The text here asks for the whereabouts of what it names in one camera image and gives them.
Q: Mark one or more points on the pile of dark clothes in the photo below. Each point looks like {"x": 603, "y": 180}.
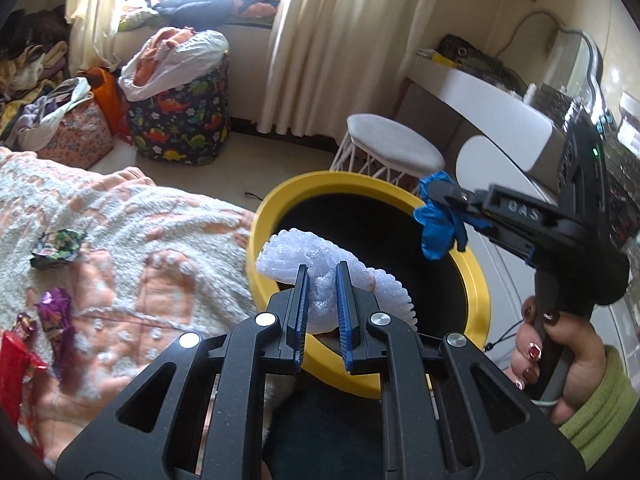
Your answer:
{"x": 25, "y": 55}

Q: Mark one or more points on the orange white patterned blanket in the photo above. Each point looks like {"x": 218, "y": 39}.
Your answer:
{"x": 150, "y": 240}

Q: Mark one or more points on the cream curtain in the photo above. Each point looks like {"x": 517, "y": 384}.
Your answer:
{"x": 95, "y": 15}
{"x": 360, "y": 40}

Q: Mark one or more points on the white round stool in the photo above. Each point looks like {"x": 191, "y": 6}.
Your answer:
{"x": 395, "y": 142}

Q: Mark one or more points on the orange plastic bag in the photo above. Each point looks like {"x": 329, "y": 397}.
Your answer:
{"x": 107, "y": 97}

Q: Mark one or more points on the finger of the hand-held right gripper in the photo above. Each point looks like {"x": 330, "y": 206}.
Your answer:
{"x": 470, "y": 214}
{"x": 462, "y": 192}

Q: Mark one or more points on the pink floral fabric bag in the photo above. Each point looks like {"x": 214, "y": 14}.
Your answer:
{"x": 77, "y": 135}

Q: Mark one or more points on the red snack packet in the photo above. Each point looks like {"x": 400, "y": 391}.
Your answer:
{"x": 17, "y": 375}

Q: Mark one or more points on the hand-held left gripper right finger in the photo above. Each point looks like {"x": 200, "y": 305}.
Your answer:
{"x": 345, "y": 315}

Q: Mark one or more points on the person's right hand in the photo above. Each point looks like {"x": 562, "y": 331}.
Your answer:
{"x": 582, "y": 365}

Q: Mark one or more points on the dark handbag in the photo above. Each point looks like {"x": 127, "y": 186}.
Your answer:
{"x": 475, "y": 60}

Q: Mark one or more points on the green crumpled wrapper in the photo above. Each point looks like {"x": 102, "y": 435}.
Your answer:
{"x": 57, "y": 247}

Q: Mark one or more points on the white vanity desk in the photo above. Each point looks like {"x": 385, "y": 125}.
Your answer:
{"x": 480, "y": 100}

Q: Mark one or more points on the yellow round bin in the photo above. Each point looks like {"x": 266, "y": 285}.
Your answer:
{"x": 340, "y": 182}

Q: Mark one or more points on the white drawer cabinet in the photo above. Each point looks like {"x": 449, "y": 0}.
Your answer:
{"x": 500, "y": 160}

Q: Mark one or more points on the white bag with orange clothes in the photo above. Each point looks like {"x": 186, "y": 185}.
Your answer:
{"x": 180, "y": 60}

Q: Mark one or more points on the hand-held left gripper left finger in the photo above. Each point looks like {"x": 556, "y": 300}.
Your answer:
{"x": 300, "y": 315}

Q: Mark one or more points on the clothes heap on windowsill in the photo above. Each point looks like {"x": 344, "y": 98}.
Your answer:
{"x": 210, "y": 2}

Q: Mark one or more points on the white and purple cloth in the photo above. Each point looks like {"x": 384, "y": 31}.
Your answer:
{"x": 47, "y": 115}

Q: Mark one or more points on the clear cosmetics organizer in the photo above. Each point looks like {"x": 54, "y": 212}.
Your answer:
{"x": 550, "y": 102}

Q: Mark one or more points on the dark teal pants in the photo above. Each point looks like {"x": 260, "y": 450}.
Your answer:
{"x": 325, "y": 430}

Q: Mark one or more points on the blue wrapper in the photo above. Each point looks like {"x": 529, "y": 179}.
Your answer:
{"x": 437, "y": 230}

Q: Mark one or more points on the purple snack wrapper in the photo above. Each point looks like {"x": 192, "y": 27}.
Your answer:
{"x": 55, "y": 325}

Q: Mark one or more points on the dark red candy wrapper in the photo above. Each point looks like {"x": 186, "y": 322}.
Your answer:
{"x": 25, "y": 327}

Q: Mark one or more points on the person's green sleeved forearm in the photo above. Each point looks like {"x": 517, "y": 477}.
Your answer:
{"x": 605, "y": 410}

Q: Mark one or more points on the white foam fruit net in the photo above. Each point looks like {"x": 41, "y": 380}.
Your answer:
{"x": 285, "y": 255}

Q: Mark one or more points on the dinosaur print fabric basket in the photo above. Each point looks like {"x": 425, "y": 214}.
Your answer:
{"x": 175, "y": 125}

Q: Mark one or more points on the wavy framed vanity mirror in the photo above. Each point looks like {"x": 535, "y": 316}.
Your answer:
{"x": 580, "y": 65}

